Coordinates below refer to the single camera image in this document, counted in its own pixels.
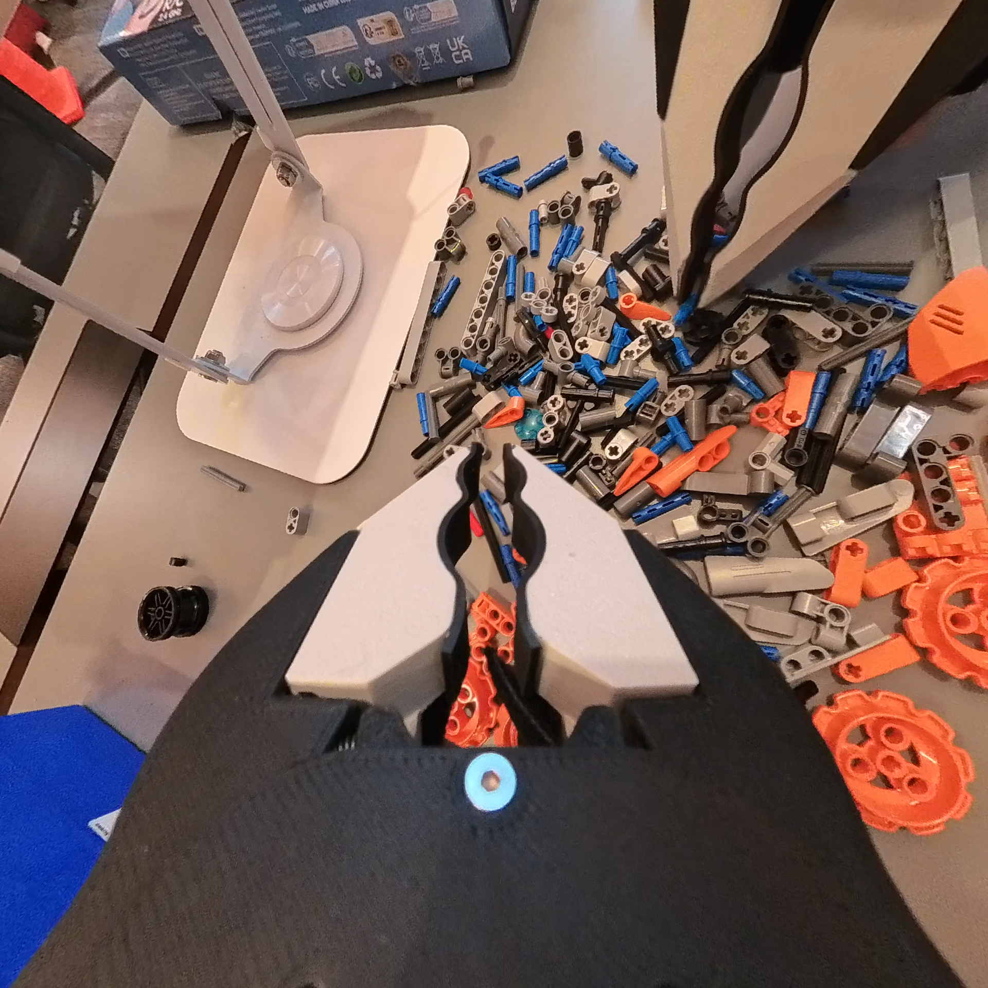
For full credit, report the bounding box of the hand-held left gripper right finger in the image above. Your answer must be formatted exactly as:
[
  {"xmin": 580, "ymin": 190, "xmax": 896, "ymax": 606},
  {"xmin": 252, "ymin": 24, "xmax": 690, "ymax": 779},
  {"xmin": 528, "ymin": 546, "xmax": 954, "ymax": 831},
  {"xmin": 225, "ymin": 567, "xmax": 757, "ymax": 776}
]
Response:
[{"xmin": 502, "ymin": 444, "xmax": 701, "ymax": 746}]

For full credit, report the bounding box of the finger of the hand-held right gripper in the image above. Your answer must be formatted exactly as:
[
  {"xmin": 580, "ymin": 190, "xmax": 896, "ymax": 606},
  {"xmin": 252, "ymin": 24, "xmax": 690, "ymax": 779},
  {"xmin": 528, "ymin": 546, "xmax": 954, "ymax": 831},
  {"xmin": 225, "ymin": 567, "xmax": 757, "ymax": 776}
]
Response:
[
  {"xmin": 693, "ymin": 0, "xmax": 963, "ymax": 307},
  {"xmin": 655, "ymin": 0, "xmax": 835, "ymax": 301}
]

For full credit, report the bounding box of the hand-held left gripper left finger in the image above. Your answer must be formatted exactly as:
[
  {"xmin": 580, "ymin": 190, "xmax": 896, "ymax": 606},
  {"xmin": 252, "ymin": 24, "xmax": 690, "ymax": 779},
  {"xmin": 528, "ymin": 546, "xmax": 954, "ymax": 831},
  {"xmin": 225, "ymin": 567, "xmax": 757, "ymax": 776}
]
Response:
[{"xmin": 284, "ymin": 444, "xmax": 486, "ymax": 746}]

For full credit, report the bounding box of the pile of small building pieces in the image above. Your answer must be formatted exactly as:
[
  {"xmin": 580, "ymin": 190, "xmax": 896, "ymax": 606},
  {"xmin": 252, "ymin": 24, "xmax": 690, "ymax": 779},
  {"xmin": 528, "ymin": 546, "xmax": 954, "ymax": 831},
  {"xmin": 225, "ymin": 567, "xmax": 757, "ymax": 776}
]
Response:
[{"xmin": 392, "ymin": 130, "xmax": 988, "ymax": 688}]

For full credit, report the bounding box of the long light grey beam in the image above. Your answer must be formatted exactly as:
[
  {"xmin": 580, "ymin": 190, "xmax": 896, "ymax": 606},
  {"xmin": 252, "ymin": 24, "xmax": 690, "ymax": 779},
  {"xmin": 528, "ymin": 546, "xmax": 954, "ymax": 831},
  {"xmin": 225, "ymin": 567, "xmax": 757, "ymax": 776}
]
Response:
[{"xmin": 936, "ymin": 173, "xmax": 988, "ymax": 279}]

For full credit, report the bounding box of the small black wheel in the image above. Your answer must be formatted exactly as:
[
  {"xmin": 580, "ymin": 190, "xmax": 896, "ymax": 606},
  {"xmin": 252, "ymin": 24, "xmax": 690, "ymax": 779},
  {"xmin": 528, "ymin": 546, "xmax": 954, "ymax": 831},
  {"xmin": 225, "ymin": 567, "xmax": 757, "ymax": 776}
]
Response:
[{"xmin": 137, "ymin": 584, "xmax": 209, "ymax": 642}]

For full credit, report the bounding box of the orange curved panel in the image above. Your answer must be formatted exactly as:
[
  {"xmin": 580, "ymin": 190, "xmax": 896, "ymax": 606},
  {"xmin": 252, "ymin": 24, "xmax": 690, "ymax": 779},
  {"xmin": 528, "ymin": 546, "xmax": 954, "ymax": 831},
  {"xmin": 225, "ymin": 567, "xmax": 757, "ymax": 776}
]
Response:
[{"xmin": 907, "ymin": 266, "xmax": 988, "ymax": 395}]

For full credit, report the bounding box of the long grey holed beam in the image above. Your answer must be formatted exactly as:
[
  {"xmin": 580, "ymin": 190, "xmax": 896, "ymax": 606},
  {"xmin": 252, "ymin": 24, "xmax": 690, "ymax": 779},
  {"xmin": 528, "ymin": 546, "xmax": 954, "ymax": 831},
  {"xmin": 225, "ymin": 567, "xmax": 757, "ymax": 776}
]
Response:
[{"xmin": 390, "ymin": 260, "xmax": 447, "ymax": 387}]

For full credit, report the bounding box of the group of orange gear wheels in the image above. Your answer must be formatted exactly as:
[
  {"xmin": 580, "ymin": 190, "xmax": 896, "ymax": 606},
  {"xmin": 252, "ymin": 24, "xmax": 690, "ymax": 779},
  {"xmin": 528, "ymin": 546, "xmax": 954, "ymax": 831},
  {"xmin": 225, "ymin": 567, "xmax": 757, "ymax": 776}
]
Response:
[{"xmin": 444, "ymin": 556, "xmax": 988, "ymax": 836}]

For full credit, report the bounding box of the white book stand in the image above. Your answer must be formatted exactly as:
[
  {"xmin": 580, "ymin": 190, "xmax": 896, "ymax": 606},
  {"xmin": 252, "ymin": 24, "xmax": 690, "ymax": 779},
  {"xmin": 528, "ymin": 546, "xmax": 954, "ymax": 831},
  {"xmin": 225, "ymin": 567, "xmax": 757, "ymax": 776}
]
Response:
[{"xmin": 0, "ymin": 0, "xmax": 472, "ymax": 486}]

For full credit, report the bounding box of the blue robot kit box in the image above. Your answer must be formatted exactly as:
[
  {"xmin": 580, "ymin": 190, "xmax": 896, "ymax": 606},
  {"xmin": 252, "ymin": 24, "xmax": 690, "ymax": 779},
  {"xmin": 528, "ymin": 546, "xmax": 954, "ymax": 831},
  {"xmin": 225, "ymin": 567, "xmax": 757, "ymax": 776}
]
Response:
[{"xmin": 99, "ymin": 0, "xmax": 534, "ymax": 126}]

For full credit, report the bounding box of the blue plastic bin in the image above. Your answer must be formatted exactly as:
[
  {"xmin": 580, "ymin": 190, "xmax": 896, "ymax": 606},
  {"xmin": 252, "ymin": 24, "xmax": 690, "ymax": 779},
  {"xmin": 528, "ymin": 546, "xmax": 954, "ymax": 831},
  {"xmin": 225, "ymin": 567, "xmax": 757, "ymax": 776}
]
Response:
[{"xmin": 0, "ymin": 706, "xmax": 148, "ymax": 988}]

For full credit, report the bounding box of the red plastic object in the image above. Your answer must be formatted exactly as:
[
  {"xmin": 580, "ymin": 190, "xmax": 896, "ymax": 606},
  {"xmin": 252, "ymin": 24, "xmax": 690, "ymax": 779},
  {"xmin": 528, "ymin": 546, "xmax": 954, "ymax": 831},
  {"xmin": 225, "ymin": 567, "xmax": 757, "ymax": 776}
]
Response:
[{"xmin": 0, "ymin": 34, "xmax": 86, "ymax": 125}]

